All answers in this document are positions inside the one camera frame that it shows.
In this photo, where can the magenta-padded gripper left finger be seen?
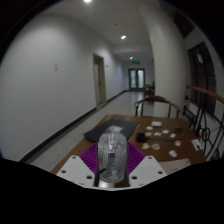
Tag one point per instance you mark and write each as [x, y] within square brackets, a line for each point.
[75, 168]

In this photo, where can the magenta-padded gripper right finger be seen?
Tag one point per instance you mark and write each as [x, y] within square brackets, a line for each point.
[146, 168]

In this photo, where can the small tan piece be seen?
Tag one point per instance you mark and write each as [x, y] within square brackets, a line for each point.
[155, 146]

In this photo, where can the small white piece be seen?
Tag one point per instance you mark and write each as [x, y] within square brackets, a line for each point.
[173, 153]

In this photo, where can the small black box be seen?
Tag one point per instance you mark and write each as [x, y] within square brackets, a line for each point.
[140, 137]

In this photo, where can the small white box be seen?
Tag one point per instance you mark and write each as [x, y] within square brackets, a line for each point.
[156, 123]

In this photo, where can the flat black board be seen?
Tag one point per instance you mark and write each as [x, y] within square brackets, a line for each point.
[126, 126]

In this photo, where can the white card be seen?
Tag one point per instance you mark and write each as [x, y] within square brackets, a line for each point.
[197, 144]

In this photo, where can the wooden armchair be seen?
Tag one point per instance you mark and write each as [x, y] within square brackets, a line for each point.
[156, 99]

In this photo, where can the glass double door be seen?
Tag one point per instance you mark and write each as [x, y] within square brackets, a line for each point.
[136, 79]

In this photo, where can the black railing with wooden handrail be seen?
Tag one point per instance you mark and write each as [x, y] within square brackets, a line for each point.
[205, 93]

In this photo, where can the green exit sign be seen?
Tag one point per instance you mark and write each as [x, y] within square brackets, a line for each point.
[135, 62]

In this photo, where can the dark framed window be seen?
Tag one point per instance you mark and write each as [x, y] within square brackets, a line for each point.
[201, 76]

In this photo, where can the beige wall door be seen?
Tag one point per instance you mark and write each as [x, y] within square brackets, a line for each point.
[100, 81]

